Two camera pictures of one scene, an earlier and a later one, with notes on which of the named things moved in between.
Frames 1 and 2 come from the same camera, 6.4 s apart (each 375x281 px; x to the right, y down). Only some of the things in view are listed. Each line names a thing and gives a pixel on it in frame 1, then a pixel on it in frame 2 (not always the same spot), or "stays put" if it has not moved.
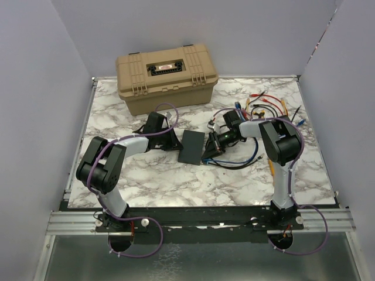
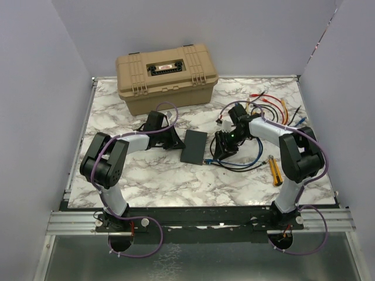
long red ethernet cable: [253, 95] stays put
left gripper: [174, 143] stays put
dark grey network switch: [192, 142] stays put
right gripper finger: [222, 146] -> [231, 148]
